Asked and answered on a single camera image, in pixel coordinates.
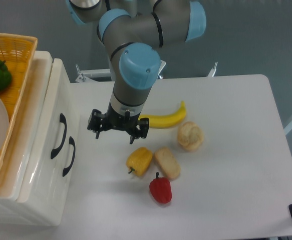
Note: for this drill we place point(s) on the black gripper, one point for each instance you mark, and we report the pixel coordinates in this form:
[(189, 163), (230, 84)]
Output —
[(111, 120)]

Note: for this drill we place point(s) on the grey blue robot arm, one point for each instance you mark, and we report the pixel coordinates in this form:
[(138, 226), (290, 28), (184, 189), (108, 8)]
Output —
[(131, 42)]

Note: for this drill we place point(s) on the white drawer cabinet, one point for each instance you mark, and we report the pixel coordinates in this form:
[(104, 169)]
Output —
[(34, 211)]

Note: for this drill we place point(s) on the yellow bell pepper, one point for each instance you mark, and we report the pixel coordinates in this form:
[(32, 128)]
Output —
[(139, 161)]

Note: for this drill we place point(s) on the yellow banana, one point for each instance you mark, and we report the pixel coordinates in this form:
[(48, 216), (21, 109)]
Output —
[(166, 121)]

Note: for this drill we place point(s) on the oblong bread loaf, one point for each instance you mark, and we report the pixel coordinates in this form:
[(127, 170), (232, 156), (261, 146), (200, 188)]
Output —
[(167, 163)]

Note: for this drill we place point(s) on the red bell pepper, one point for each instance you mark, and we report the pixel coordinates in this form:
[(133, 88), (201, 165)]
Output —
[(160, 189)]

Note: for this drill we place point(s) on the round bread roll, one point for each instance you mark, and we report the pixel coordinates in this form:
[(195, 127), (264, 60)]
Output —
[(190, 136)]

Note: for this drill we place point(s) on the white frame bracket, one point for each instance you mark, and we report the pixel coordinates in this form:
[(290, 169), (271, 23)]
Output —
[(106, 75)]

